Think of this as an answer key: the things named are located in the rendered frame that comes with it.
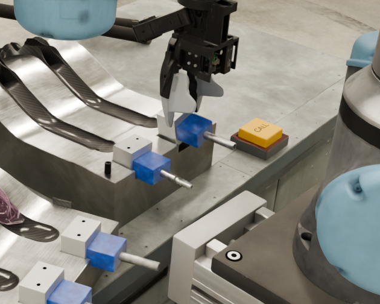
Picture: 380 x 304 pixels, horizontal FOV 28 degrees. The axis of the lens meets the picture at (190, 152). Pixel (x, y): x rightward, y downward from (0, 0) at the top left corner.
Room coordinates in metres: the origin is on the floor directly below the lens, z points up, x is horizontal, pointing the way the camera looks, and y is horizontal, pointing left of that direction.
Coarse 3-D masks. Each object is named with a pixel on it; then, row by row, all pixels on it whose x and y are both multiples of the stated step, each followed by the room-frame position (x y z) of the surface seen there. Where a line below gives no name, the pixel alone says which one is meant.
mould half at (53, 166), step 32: (32, 64) 1.20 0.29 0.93; (96, 64) 1.27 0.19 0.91; (0, 96) 1.09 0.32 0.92; (64, 96) 1.16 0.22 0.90; (128, 96) 1.21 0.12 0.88; (0, 128) 1.05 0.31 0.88; (32, 128) 1.05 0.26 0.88; (96, 128) 1.07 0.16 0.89; (128, 128) 1.08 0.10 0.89; (0, 160) 1.05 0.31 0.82; (32, 160) 1.01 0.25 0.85; (64, 160) 0.97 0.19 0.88; (96, 160) 0.97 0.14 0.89; (192, 160) 1.08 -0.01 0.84; (64, 192) 0.97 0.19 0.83; (96, 192) 0.93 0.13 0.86; (128, 192) 0.94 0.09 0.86; (160, 192) 1.01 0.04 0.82
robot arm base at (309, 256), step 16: (320, 192) 0.60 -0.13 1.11; (304, 224) 0.60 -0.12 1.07; (304, 240) 0.58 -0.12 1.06; (304, 256) 0.57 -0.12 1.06; (320, 256) 0.55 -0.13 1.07; (304, 272) 0.56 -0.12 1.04; (320, 272) 0.55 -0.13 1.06; (336, 272) 0.54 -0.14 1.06; (320, 288) 0.54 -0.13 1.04; (336, 288) 0.54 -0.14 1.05; (352, 288) 0.53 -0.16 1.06
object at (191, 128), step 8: (160, 112) 1.06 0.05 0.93; (176, 112) 1.06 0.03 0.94; (160, 120) 1.05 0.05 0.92; (176, 120) 1.04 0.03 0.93; (184, 120) 1.06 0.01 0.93; (192, 120) 1.06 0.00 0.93; (200, 120) 1.06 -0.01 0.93; (208, 120) 1.06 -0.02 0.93; (160, 128) 1.06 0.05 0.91; (168, 128) 1.05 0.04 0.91; (176, 128) 1.04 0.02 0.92; (184, 128) 1.04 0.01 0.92; (192, 128) 1.04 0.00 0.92; (200, 128) 1.04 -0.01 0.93; (208, 128) 1.05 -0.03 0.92; (160, 136) 1.06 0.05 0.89; (168, 136) 1.05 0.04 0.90; (176, 136) 1.04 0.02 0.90; (184, 136) 1.04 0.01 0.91; (192, 136) 1.03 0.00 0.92; (200, 136) 1.03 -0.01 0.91; (208, 136) 1.03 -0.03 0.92; (216, 136) 1.03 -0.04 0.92; (192, 144) 1.03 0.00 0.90; (200, 144) 1.03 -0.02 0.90; (224, 144) 1.01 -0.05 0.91; (232, 144) 1.01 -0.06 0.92
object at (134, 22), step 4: (116, 20) 1.69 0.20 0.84; (120, 20) 1.69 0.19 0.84; (124, 20) 1.70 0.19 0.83; (128, 20) 1.71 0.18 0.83; (132, 20) 1.71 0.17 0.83; (136, 20) 1.72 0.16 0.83; (140, 20) 1.73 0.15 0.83; (116, 24) 1.68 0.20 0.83; (120, 24) 1.69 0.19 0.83; (124, 24) 1.69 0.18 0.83; (128, 24) 1.70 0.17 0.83; (132, 24) 1.70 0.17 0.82; (136, 24) 1.71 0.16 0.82
